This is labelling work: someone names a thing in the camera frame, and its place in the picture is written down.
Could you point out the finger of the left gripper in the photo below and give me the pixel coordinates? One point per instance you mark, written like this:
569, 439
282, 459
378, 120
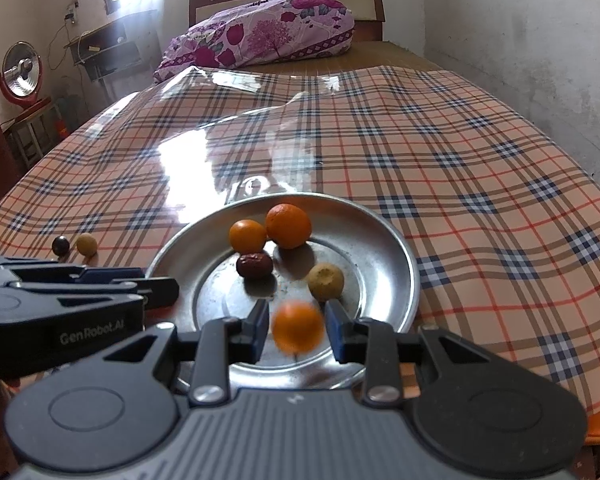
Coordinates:
156, 292
52, 271

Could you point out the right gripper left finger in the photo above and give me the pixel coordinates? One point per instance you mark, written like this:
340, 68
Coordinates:
219, 344

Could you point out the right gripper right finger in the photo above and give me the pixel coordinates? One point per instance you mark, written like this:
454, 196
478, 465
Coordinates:
375, 345

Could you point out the green-brown longan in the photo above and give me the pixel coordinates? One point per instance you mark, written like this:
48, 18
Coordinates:
86, 245

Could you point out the small orange kumquat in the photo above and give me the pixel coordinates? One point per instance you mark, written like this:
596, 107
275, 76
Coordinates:
297, 327

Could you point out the yellow-brown longan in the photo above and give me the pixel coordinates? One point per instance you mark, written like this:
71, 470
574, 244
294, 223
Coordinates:
325, 282

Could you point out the dried red jujube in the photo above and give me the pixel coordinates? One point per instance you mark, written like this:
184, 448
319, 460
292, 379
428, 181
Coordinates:
255, 266

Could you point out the oval orange kumquat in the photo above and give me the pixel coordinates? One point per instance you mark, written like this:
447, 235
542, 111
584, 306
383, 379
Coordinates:
247, 236

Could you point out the large orange tangerine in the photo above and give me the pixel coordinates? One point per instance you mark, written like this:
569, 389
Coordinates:
288, 226

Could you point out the dark purple grape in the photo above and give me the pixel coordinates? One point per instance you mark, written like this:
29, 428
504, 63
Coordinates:
61, 246

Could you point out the round metal plate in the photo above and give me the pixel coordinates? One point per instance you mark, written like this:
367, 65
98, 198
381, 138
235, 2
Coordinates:
381, 280

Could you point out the small wooden stool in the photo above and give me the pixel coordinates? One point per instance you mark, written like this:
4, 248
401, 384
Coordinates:
34, 132

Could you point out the red spray can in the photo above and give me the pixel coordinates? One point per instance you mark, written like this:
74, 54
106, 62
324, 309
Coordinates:
62, 129

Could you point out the plaid plastic tablecloth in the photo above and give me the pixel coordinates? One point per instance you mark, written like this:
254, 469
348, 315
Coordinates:
504, 224

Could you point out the red electric heater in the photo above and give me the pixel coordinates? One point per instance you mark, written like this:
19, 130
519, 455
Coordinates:
21, 76

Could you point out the metal shelf desk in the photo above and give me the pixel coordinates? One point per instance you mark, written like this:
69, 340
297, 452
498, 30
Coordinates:
120, 56

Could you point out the woven bamboo bed mat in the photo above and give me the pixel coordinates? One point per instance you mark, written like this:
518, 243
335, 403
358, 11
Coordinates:
363, 54

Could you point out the purple floral folded quilt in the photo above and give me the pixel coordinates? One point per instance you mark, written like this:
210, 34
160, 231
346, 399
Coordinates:
261, 32

